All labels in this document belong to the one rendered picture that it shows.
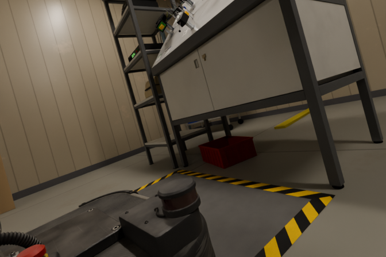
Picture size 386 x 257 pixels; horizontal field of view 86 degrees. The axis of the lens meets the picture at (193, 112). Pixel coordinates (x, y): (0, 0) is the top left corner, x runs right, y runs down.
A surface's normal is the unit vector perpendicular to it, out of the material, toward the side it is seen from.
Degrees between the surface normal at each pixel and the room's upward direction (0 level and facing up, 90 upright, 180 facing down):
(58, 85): 90
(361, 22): 90
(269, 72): 90
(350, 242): 0
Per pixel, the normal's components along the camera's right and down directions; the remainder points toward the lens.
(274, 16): -0.79, 0.22
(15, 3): 0.63, -0.17
